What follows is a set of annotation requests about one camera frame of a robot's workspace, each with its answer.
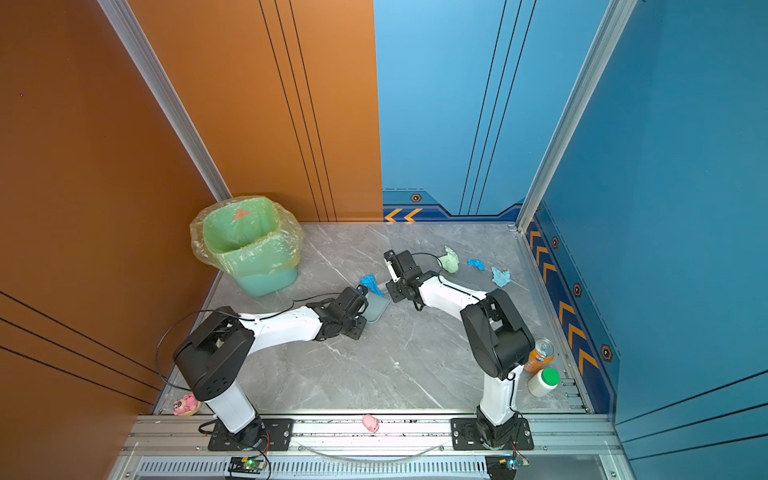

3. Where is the grey-blue plastic dustpan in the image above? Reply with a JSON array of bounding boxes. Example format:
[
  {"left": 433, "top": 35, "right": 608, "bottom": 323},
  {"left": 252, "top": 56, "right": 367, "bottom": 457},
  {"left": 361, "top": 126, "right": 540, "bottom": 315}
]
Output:
[{"left": 362, "top": 292, "right": 391, "bottom": 324}]

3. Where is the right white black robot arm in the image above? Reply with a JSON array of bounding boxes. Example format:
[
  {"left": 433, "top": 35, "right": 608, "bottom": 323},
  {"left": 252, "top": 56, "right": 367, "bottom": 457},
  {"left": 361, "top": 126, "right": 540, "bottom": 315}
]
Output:
[{"left": 384, "top": 250, "right": 535, "bottom": 449}]

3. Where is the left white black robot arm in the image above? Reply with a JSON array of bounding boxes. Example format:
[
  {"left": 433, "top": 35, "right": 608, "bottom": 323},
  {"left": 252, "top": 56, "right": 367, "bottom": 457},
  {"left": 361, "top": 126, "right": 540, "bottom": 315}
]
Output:
[{"left": 173, "top": 285, "right": 368, "bottom": 434}]

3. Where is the blue paper scrap far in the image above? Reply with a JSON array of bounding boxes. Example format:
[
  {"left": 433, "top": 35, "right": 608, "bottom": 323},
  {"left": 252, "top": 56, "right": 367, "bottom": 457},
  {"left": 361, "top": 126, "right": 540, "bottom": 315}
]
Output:
[{"left": 360, "top": 275, "right": 384, "bottom": 297}]

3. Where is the small light green paper scrap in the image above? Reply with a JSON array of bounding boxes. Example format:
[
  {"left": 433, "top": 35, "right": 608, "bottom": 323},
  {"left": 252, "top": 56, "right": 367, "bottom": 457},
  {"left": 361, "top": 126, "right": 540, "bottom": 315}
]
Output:
[{"left": 438, "top": 247, "right": 460, "bottom": 274}]

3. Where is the small blue paper scrap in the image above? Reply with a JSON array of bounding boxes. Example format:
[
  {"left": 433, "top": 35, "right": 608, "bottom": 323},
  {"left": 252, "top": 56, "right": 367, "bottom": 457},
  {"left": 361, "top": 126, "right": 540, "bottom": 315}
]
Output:
[{"left": 467, "top": 259, "right": 486, "bottom": 271}]

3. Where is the light blue paper scrap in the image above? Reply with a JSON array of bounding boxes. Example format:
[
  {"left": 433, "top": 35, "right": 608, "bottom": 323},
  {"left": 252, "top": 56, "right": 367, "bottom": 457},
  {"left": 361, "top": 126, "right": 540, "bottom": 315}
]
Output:
[{"left": 491, "top": 267, "right": 511, "bottom": 288}]

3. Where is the green plastic trash bin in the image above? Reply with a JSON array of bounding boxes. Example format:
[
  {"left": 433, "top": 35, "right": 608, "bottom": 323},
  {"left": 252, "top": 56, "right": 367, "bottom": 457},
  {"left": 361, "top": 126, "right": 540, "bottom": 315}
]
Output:
[{"left": 202, "top": 197, "right": 299, "bottom": 299}]

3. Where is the clear yellow bin liner bag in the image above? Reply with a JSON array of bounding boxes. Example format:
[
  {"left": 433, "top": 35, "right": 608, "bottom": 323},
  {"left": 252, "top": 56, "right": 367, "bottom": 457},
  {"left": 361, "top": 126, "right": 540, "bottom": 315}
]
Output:
[{"left": 188, "top": 195, "right": 305, "bottom": 277}]

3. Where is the white bottle green cap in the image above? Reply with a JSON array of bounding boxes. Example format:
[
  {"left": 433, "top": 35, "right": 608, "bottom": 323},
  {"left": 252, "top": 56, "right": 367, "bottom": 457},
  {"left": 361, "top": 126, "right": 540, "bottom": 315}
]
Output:
[{"left": 527, "top": 368, "right": 561, "bottom": 398}]

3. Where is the pink doughnut toy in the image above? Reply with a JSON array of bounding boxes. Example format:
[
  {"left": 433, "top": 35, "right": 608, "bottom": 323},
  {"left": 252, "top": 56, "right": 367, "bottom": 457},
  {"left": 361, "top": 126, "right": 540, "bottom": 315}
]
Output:
[{"left": 173, "top": 394, "right": 202, "bottom": 417}]

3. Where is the left green circuit board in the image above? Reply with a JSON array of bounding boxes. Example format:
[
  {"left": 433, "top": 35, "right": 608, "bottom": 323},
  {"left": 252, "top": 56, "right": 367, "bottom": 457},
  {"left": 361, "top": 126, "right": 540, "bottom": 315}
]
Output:
[{"left": 227, "top": 456, "right": 269, "bottom": 479}]

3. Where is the green circuit board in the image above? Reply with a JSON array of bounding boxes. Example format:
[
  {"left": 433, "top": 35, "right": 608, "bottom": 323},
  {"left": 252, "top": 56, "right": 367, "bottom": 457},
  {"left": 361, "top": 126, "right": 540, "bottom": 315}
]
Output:
[
  {"left": 485, "top": 455, "right": 530, "bottom": 480},
  {"left": 227, "top": 456, "right": 269, "bottom": 479}
]

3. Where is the right green circuit board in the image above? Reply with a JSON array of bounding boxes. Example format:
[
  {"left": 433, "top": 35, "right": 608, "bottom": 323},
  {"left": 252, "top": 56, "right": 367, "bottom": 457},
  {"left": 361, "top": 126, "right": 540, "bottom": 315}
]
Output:
[{"left": 485, "top": 455, "right": 530, "bottom": 480}]

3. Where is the pink toy on rail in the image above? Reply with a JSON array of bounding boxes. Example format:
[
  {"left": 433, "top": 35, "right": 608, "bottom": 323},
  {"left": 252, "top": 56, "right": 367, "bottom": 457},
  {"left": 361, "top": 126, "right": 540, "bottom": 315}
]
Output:
[{"left": 361, "top": 414, "right": 380, "bottom": 434}]

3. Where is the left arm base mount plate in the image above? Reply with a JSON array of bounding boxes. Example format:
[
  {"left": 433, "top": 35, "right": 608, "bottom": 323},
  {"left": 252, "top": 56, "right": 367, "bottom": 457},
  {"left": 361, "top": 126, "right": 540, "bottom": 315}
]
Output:
[{"left": 198, "top": 417, "right": 294, "bottom": 453}]

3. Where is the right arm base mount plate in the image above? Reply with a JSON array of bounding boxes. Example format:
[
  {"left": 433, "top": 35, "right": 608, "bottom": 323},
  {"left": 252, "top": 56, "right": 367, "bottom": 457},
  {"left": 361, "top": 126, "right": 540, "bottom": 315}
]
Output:
[{"left": 450, "top": 415, "right": 535, "bottom": 451}]

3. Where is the aluminium front rail frame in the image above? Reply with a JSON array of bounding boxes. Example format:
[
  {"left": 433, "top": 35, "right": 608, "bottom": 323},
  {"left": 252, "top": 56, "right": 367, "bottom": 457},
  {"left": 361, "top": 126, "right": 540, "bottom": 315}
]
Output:
[{"left": 109, "top": 411, "right": 635, "bottom": 479}]

